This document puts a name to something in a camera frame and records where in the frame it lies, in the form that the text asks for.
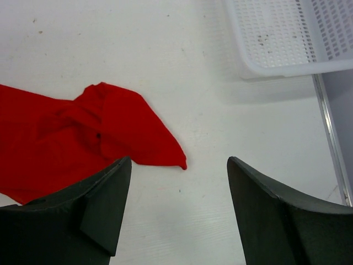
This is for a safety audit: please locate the bright red t shirt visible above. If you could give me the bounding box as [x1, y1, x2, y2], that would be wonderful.
[1, 82, 187, 204]

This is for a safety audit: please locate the aluminium mounting rail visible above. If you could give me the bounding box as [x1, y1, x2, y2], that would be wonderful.
[312, 74, 352, 207]

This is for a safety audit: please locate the white plastic mesh basket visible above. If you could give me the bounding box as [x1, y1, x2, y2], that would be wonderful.
[222, 0, 352, 79]

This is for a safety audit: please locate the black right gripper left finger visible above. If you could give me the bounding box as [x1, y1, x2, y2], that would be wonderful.
[1, 157, 132, 264]

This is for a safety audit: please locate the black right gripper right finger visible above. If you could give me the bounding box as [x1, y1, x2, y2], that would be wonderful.
[227, 157, 352, 264]

